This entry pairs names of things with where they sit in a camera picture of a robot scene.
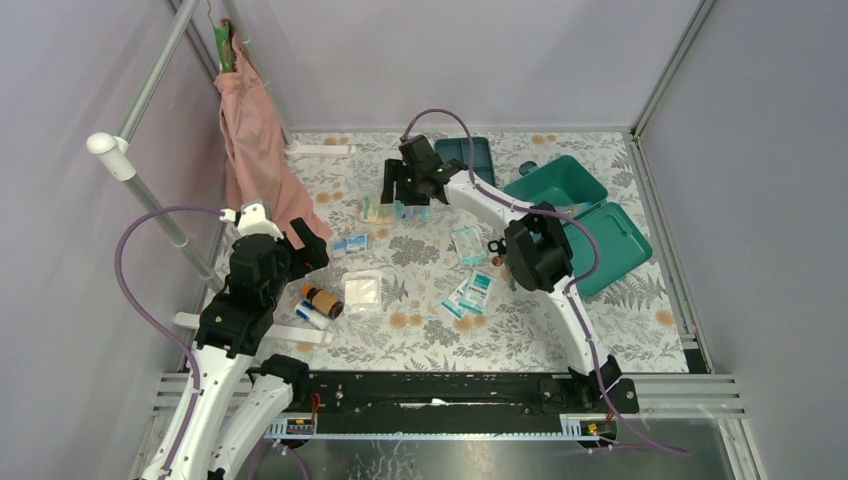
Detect brown orange-cap syrup bottle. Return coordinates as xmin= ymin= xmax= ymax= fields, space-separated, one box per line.
xmin=301 ymin=284 xmax=344 ymax=320

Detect dark teal round lid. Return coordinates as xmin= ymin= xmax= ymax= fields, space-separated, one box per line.
xmin=518 ymin=161 xmax=538 ymax=176

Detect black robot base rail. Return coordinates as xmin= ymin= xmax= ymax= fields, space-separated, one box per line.
xmin=281 ymin=371 xmax=640 ymax=436

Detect white rack foot rear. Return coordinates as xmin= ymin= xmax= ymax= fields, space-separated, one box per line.
xmin=285 ymin=141 xmax=357 ymax=160

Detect white gauze pad bag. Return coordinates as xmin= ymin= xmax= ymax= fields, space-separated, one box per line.
xmin=342 ymin=270 xmax=383 ymax=314

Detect floral table cloth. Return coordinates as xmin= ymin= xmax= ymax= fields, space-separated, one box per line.
xmin=254 ymin=132 xmax=688 ymax=373

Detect white clothes rack pole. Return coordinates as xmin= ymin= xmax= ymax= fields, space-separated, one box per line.
xmin=86 ymin=131 xmax=227 ymax=294

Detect teal medical gauze packet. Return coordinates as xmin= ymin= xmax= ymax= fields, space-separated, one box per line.
xmin=459 ymin=270 xmax=495 ymax=314

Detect small blue white packet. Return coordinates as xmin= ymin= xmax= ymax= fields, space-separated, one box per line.
xmin=331 ymin=234 xmax=371 ymax=258

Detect teal band-aid pack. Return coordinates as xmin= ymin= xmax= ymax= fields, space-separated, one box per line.
xmin=451 ymin=226 xmax=489 ymax=267

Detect dark teal divided tray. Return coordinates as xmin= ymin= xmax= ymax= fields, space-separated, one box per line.
xmin=434 ymin=136 xmax=497 ymax=187

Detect green clothes hanger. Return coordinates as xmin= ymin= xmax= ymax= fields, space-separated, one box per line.
xmin=214 ymin=18 xmax=235 ymax=73

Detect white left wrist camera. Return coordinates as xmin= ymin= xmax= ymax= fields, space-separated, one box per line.
xmin=219 ymin=200 xmax=284 ymax=240

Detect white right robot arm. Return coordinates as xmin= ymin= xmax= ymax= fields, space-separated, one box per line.
xmin=384 ymin=134 xmax=622 ymax=419

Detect yellow cotton ball bag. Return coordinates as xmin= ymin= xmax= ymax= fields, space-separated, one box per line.
xmin=358 ymin=196 xmax=397 ymax=225

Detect teal medicine kit box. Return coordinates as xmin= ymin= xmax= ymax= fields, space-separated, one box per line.
xmin=503 ymin=155 xmax=653 ymax=297

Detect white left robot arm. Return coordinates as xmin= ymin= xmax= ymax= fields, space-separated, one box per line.
xmin=142 ymin=214 xmax=329 ymax=479

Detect black handled scissors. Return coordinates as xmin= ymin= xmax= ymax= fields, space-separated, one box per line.
xmin=487 ymin=239 xmax=517 ymax=292

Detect pink hanging cloth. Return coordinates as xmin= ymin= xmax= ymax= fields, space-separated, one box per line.
xmin=215 ymin=38 xmax=332 ymax=248

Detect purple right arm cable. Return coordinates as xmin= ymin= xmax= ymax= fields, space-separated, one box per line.
xmin=401 ymin=108 xmax=694 ymax=460

